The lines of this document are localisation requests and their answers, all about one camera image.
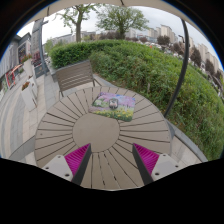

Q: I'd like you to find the flower landscape print mouse pad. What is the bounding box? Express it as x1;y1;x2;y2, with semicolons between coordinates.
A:
88;91;137;123

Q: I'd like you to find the tall sparse tree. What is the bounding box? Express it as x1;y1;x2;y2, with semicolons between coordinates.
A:
56;3;101;44

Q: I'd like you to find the small white flower planter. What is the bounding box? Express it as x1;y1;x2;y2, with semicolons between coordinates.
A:
21;54;36;79

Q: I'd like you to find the grey shopfront building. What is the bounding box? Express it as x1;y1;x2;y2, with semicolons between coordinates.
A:
0;32;33;94

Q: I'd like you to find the brown slatted outdoor chair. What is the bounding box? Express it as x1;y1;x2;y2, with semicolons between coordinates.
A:
54;59;101;98

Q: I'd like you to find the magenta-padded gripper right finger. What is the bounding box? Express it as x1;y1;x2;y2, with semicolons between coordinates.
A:
131;143;184;186

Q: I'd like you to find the large white flower planter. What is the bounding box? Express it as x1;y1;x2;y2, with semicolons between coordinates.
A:
20;81;38;113

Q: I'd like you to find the curved black parasol pole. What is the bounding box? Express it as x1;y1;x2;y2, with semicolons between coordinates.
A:
163;18;191;118

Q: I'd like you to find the beige parasol canopy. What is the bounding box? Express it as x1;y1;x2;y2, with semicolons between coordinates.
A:
33;0;201;34

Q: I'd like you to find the tall grey sign pillar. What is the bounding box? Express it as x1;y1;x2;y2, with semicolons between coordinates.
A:
30;18;50;78

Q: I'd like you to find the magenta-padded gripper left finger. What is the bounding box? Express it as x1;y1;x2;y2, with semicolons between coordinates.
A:
42;143;93;187

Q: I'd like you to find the beige apartment buildings group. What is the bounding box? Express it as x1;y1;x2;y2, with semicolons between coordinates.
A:
146;23;221;76

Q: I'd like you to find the round leafy tree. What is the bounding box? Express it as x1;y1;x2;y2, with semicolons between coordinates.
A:
95;4;149;40

